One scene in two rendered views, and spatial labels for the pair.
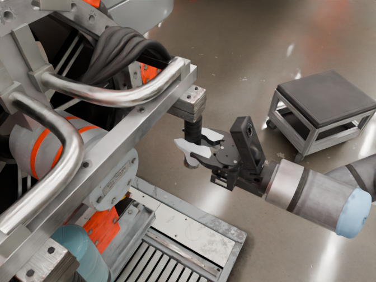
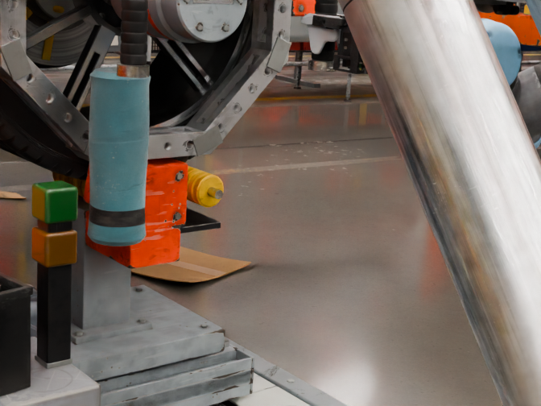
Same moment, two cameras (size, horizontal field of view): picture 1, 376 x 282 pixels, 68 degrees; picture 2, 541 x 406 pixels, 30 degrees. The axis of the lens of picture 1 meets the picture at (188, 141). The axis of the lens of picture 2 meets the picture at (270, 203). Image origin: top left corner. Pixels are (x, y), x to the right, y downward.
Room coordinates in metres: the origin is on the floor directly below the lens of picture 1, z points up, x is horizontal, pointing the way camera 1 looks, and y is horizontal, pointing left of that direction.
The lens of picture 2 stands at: (-1.10, -0.52, 0.92)
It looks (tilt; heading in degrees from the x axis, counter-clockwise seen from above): 14 degrees down; 21
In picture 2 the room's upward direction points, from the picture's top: 3 degrees clockwise
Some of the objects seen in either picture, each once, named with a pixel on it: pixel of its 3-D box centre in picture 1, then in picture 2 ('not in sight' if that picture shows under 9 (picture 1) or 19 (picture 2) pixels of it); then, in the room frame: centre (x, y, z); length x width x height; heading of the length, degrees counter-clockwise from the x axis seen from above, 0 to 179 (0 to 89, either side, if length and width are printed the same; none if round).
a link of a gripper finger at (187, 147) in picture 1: (191, 155); (317, 34); (0.37, -0.01, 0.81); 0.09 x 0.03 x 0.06; 68
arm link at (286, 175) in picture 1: (282, 182); not in sight; (0.30, -0.18, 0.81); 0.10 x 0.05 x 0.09; 150
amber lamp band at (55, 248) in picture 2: not in sight; (54, 245); (-0.18, 0.09, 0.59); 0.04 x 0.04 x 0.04; 60
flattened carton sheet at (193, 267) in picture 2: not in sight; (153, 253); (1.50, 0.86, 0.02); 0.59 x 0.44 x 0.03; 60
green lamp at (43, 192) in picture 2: not in sight; (55, 201); (-0.18, 0.09, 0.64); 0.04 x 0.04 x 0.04; 60
